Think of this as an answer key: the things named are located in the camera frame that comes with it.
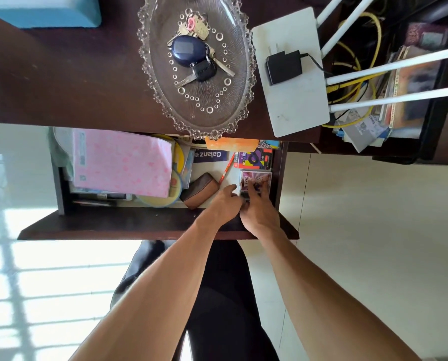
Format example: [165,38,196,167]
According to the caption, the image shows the person's left hand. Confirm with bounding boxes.
[196,184,244,231]

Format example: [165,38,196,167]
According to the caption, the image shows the person's right hand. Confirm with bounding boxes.
[239,179,285,239]

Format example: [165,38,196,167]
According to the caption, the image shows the pink playing card box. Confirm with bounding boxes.
[239,170,273,203]

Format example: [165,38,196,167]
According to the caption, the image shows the person's left forearm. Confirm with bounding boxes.
[70,217,240,361]

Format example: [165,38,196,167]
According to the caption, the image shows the person's right forearm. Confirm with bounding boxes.
[246,226,424,361]

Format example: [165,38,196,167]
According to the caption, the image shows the red pencil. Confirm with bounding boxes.
[219,153,236,185]

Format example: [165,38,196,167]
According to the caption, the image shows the brown leather case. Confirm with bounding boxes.
[180,172,220,210]

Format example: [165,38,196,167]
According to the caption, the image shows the colourful card box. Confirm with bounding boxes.
[234,148,274,170]

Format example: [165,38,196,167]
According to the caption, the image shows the white printed manual booklet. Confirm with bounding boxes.
[189,148,244,209]

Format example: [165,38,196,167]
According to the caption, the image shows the orange plastic box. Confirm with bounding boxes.
[205,137,259,152]

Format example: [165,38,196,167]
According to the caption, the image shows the yellow tape roll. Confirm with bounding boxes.
[135,134,184,208]

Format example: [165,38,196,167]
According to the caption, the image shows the oval glass tray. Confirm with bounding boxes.
[137,0,257,141]

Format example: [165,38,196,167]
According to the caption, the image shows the white router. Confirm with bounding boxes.
[250,7,331,138]

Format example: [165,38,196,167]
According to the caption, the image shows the dark wooden drawer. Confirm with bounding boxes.
[18,128,300,241]

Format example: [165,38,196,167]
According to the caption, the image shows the pink patterned paper packet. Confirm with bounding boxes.
[72,128,173,199]

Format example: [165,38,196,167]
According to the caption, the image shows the person's black trousers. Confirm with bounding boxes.
[109,240,281,361]

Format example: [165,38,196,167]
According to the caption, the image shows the grey paper booklet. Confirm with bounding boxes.
[333,109,391,153]

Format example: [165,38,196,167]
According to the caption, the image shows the black car key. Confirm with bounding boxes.
[174,58,218,89]

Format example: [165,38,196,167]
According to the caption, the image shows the silver key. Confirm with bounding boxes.
[208,52,236,78]

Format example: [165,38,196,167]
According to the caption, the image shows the black power adapter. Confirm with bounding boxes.
[265,45,304,86]

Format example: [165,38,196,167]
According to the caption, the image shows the dark blue key fob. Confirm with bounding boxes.
[171,35,210,68]

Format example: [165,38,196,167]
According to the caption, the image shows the white router antenna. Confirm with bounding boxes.
[326,46,448,86]
[316,0,345,27]
[329,85,448,113]
[320,0,377,57]

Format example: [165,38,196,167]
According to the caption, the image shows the brass keys with pink tag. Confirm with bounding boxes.
[167,9,210,46]

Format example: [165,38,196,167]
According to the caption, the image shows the green cloth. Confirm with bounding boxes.
[49,127,75,182]

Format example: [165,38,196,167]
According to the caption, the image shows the dark wooden shelf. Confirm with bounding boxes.
[314,0,448,166]

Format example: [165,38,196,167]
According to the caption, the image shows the stack of books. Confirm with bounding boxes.
[374,45,448,139]

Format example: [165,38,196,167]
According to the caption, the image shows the dark purple box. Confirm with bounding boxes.
[404,22,448,50]

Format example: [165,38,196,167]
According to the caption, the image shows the blue tissue box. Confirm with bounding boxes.
[0,0,103,29]

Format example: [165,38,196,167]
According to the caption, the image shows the black adapter cable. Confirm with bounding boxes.
[299,52,332,78]

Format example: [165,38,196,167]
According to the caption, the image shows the yellow network cable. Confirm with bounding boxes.
[321,13,383,129]

